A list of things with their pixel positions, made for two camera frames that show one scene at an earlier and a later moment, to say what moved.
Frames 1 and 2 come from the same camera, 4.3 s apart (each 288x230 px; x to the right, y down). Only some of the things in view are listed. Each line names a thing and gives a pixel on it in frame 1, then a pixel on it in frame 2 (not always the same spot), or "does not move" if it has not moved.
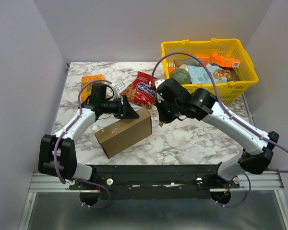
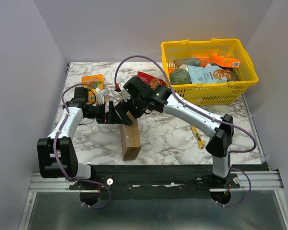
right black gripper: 162,111 to 124,112
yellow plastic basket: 230,92 does not move
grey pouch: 188,61 does not move
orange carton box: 225,62 does not move
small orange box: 205,60 does not move
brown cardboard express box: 124,132 to 131,144
